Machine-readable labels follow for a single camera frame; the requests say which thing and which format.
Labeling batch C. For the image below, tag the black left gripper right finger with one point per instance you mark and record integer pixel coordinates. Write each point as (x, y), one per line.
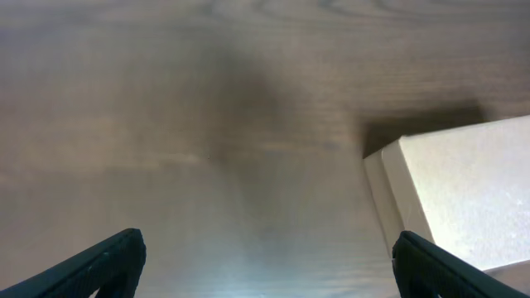
(424, 270)

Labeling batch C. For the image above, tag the brown cardboard box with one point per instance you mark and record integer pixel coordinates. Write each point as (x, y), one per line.
(465, 189)

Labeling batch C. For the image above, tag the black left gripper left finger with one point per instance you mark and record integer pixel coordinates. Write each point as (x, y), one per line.
(111, 268)

